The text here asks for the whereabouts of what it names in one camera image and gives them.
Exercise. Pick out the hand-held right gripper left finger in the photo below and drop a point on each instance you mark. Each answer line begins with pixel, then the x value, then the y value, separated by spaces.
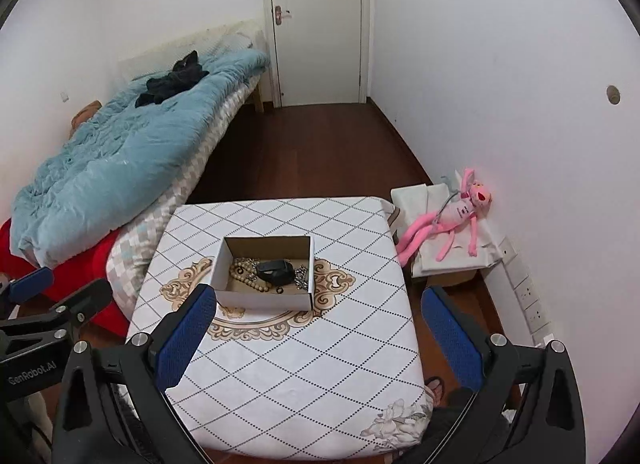
pixel 185 339

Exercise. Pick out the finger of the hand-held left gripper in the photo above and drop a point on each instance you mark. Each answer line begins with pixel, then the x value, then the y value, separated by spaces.
pixel 30 284
pixel 85 299

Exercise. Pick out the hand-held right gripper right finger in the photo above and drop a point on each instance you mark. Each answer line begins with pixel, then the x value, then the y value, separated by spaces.
pixel 452 339

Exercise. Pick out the cardboard box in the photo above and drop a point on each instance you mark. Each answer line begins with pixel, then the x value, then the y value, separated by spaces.
pixel 262 299

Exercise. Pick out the black smart band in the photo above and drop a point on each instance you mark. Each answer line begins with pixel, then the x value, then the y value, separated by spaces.
pixel 275 270

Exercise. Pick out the red blanket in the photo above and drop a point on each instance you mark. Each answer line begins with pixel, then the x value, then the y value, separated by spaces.
pixel 95 264

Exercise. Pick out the person's foot in sandal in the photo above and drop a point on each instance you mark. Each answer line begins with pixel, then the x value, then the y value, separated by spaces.
pixel 439 390

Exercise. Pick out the person's dark fleece pants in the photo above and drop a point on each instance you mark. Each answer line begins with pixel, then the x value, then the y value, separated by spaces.
pixel 450 429

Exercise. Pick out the white diamond-pattern tablecloth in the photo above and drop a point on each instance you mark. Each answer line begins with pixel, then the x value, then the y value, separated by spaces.
pixel 300 369

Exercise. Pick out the pink plush toy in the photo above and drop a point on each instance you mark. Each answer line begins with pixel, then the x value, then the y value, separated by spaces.
pixel 457 214

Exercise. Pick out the light blue duvet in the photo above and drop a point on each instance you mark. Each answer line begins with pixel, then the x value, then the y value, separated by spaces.
pixel 125 163

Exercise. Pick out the brown pillow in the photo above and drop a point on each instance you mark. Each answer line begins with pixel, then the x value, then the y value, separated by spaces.
pixel 86 116

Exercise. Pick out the black clothing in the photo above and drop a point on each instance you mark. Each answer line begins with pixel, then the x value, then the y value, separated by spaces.
pixel 170 81

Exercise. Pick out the white door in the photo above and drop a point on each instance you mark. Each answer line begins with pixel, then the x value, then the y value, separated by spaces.
pixel 320 28

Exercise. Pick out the white wall outlet strip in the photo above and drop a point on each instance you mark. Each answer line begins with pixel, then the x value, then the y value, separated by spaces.
pixel 527 299

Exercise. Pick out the wooden bed frame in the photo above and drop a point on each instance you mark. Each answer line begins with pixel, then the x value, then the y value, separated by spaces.
pixel 259 93

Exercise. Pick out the round wall hole cap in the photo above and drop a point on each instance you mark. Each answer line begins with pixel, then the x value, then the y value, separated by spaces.
pixel 613 94

